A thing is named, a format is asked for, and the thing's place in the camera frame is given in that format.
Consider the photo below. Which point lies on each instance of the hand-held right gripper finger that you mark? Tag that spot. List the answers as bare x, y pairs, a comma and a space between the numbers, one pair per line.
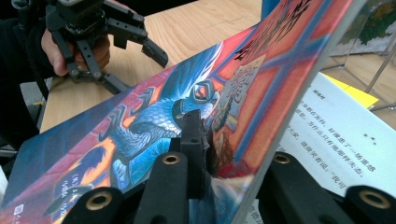
193, 149

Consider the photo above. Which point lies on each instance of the red blue illustrated book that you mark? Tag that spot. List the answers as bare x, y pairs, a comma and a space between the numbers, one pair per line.
155, 109

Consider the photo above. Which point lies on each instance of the yellow cover book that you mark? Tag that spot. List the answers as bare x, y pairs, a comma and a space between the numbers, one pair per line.
358, 95

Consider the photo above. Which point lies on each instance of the clear acrylic bookend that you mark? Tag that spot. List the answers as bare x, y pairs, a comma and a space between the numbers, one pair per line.
380, 69

